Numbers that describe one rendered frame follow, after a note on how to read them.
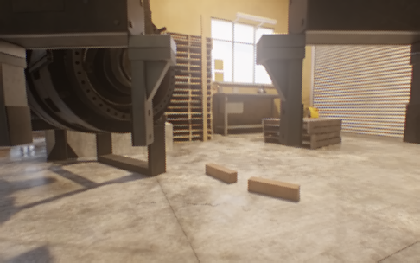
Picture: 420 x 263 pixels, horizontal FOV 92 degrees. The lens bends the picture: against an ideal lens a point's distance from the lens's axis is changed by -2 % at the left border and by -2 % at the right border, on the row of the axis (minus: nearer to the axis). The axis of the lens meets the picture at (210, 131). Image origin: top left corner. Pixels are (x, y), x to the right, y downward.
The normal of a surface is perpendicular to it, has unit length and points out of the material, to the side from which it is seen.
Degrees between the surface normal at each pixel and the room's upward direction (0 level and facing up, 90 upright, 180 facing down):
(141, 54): 90
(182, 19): 90
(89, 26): 90
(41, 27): 90
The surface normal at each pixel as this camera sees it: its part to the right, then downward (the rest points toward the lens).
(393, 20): -0.01, 0.11
